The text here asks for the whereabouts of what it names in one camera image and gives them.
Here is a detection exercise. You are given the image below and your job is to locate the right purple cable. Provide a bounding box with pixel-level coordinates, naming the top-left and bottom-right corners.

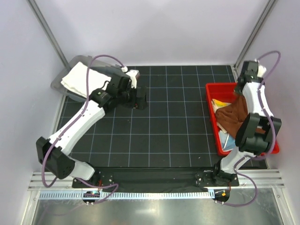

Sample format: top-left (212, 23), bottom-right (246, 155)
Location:
top-left (220, 51), bottom-right (282, 207)

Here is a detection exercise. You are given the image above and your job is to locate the left aluminium frame post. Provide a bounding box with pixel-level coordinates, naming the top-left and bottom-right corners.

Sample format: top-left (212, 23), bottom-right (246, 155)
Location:
top-left (26, 0), bottom-right (71, 71)

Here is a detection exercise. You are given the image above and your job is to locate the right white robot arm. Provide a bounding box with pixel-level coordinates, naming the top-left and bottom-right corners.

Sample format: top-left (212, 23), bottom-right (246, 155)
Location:
top-left (211, 60), bottom-right (282, 186)

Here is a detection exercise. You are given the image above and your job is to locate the blue white cloth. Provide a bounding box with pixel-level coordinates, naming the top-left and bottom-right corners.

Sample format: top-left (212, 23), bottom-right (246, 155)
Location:
top-left (218, 130), bottom-right (236, 152)

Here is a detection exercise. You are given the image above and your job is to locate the red plastic bin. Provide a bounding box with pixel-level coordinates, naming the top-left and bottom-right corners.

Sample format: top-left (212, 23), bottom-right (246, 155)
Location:
top-left (206, 82), bottom-right (282, 157)

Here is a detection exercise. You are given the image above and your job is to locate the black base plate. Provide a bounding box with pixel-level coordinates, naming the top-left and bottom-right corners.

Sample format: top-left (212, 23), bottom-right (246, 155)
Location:
top-left (87, 167), bottom-right (239, 192)

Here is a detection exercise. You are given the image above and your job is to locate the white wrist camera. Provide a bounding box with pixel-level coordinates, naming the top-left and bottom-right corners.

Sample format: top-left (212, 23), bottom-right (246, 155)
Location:
top-left (255, 59), bottom-right (267, 78)
top-left (126, 69), bottom-right (140, 89)

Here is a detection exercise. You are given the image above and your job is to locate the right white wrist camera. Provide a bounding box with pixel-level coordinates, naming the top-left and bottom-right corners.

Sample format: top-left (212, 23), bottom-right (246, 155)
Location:
top-left (255, 59), bottom-right (267, 78)

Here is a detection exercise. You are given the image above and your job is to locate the right aluminium frame post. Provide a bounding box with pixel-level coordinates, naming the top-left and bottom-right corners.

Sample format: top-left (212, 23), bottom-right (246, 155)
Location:
top-left (233, 0), bottom-right (278, 71)

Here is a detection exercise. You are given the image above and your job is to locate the slotted cable duct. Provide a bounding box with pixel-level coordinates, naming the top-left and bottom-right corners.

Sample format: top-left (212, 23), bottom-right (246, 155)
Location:
top-left (38, 190), bottom-right (215, 200)

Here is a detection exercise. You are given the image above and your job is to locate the aluminium frame post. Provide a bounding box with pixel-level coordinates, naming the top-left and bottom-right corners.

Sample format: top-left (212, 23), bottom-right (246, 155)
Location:
top-left (233, 0), bottom-right (278, 71)
top-left (26, 0), bottom-right (71, 71)

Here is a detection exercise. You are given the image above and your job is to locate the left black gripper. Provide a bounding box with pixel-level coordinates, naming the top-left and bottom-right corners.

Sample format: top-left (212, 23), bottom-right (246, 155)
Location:
top-left (117, 84), bottom-right (147, 110)

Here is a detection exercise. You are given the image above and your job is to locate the aluminium rail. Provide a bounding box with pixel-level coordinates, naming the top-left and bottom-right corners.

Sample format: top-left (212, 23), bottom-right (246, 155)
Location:
top-left (28, 169), bottom-right (285, 191)

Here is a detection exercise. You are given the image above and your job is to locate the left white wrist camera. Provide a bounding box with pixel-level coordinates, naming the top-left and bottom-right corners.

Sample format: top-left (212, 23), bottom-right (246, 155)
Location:
top-left (126, 69), bottom-right (140, 89)

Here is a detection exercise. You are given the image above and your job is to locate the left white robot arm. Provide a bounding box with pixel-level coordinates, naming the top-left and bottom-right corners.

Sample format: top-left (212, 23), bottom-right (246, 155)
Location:
top-left (36, 70), bottom-right (148, 188)

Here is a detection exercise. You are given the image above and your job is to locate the clear plastic container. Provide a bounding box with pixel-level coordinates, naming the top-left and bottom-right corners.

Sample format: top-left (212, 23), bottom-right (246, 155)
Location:
top-left (51, 55), bottom-right (121, 102)

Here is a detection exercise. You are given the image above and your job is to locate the white towel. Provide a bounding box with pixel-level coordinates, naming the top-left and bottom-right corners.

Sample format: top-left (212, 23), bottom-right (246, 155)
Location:
top-left (60, 62), bottom-right (111, 98)

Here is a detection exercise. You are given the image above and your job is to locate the brown towel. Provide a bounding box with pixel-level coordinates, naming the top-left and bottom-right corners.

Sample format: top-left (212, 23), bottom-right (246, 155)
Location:
top-left (215, 94), bottom-right (248, 138)

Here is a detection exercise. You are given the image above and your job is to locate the colourful patterned cloth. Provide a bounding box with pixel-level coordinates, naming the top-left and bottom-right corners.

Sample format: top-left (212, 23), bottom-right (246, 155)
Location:
top-left (211, 98), bottom-right (231, 111)

